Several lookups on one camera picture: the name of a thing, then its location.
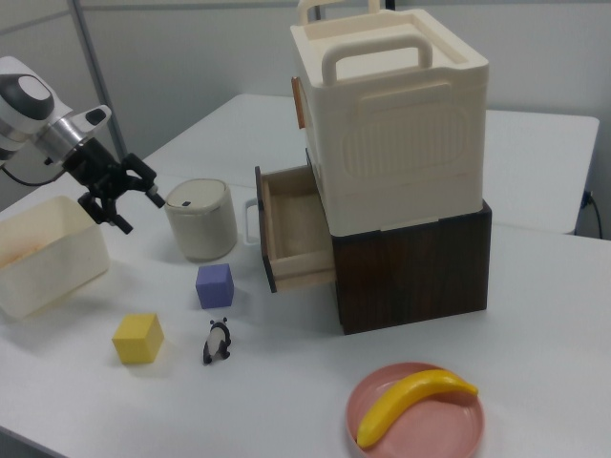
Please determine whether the dark wood drawer cabinet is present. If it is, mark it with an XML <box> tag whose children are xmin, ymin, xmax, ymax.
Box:
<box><xmin>305</xmin><ymin>147</ymin><xmax>493</xmax><ymax>336</ymax></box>

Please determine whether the thin robot cable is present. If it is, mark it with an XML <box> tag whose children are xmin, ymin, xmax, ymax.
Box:
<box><xmin>0</xmin><ymin>164</ymin><xmax>66</xmax><ymax>186</ymax></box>

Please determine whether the black wall cable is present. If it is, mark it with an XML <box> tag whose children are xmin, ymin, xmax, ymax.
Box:
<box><xmin>582</xmin><ymin>190</ymin><xmax>603</xmax><ymax>239</ymax></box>

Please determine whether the yellow toy banana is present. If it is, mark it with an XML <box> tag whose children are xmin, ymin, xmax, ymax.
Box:
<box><xmin>356</xmin><ymin>368</ymin><xmax>479</xmax><ymax>448</ymax></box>

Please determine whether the wooden drawer with white handle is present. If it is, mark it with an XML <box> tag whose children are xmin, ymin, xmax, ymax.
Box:
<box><xmin>242</xmin><ymin>164</ymin><xmax>338</xmax><ymax>294</ymax></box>

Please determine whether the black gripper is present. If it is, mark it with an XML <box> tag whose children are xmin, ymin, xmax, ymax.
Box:
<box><xmin>63</xmin><ymin>137</ymin><xmax>167</xmax><ymax>237</ymax></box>

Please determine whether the metal pole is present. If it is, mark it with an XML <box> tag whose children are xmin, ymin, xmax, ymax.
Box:
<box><xmin>71</xmin><ymin>0</ymin><xmax>129</xmax><ymax>156</ymax></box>

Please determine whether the purple cube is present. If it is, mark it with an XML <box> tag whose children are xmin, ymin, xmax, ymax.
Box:
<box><xmin>195</xmin><ymin>262</ymin><xmax>236</xmax><ymax>310</ymax></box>

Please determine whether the yellow cube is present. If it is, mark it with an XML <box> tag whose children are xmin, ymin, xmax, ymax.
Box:
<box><xmin>111</xmin><ymin>312</ymin><xmax>165</xmax><ymax>365</ymax></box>

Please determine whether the panda figurine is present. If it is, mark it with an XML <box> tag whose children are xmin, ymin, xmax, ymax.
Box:
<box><xmin>200</xmin><ymin>318</ymin><xmax>234</xmax><ymax>366</ymax></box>

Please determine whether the pink plate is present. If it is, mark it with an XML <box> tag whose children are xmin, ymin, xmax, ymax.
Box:
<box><xmin>346</xmin><ymin>362</ymin><xmax>487</xmax><ymax>458</ymax></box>

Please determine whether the cream open plastic bin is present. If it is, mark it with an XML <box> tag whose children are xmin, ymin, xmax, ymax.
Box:
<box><xmin>0</xmin><ymin>195</ymin><xmax>111</xmax><ymax>325</ymax></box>

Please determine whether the cream trash can with lid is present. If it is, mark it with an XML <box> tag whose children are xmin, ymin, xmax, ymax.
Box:
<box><xmin>163</xmin><ymin>177</ymin><xmax>239</xmax><ymax>262</ymax></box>

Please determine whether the cream storage box with handles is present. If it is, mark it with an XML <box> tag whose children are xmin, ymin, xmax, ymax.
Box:
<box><xmin>289</xmin><ymin>0</ymin><xmax>491</xmax><ymax>236</ymax></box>

